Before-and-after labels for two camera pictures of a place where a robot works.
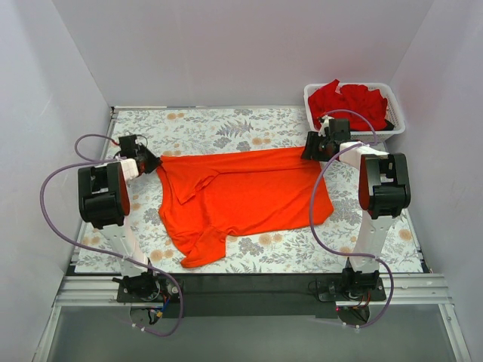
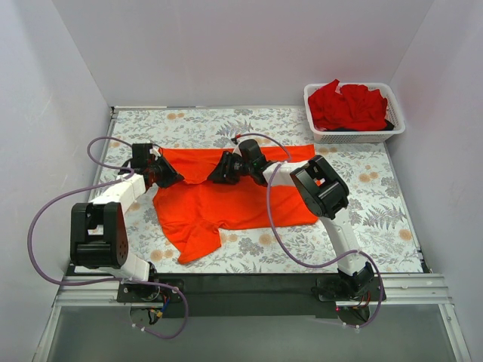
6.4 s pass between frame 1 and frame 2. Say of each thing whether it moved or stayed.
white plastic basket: stayed
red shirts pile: stayed
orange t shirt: stayed
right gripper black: moved
